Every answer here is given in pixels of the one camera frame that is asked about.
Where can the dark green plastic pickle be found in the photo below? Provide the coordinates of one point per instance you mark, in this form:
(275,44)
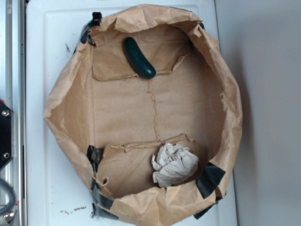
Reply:
(137,59)

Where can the brown paper bag bin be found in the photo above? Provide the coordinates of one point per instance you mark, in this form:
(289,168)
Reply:
(94,84)

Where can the crumpled white paper ball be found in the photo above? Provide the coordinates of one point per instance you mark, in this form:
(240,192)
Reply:
(173,165)

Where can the white plastic tray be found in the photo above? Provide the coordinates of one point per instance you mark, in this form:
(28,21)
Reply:
(56,196)

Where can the black metal bracket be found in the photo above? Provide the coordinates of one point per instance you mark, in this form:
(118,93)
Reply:
(6,129)

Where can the silver aluminium frame rail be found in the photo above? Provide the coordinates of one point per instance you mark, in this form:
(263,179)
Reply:
(12,95)

